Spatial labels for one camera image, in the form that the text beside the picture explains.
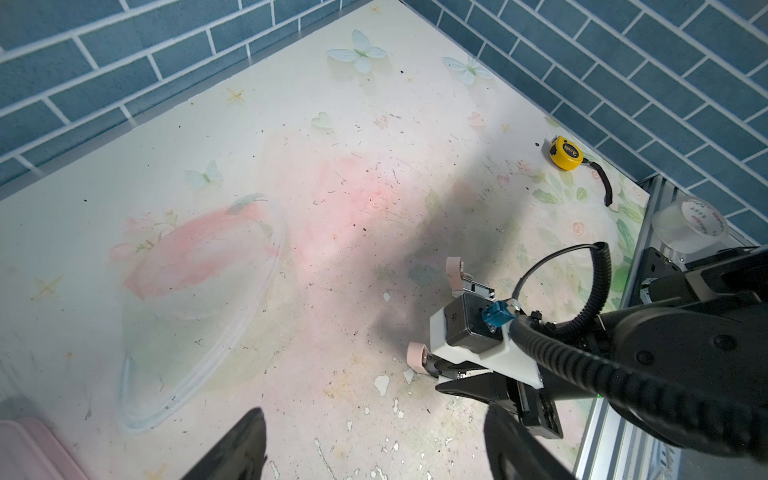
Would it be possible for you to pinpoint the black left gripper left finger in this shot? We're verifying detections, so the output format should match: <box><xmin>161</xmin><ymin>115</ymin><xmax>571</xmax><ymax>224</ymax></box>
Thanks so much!
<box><xmin>182</xmin><ymin>407</ymin><xmax>267</xmax><ymax>480</ymax></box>

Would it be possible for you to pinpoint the yellow tape measure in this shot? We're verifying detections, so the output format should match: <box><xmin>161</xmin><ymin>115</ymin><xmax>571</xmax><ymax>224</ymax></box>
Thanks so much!
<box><xmin>549</xmin><ymin>136</ymin><xmax>584</xmax><ymax>171</ymax></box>

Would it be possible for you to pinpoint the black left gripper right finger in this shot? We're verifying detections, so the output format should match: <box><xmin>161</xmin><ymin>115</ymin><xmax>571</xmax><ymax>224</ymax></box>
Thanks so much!
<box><xmin>483</xmin><ymin>405</ymin><xmax>573</xmax><ymax>480</ymax></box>

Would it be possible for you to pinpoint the pink phone case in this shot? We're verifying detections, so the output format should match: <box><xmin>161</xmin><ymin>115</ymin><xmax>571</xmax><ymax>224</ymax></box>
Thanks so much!
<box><xmin>1</xmin><ymin>418</ymin><xmax>87</xmax><ymax>479</ymax></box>

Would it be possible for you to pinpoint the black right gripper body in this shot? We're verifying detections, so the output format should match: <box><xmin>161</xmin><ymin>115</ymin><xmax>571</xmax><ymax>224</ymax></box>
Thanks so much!
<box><xmin>509</xmin><ymin>297</ymin><xmax>767</xmax><ymax>459</ymax></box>

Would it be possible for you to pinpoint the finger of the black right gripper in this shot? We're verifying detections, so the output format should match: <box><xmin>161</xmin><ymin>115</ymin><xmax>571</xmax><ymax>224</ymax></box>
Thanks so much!
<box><xmin>435</xmin><ymin>372</ymin><xmax>564</xmax><ymax>440</ymax></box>

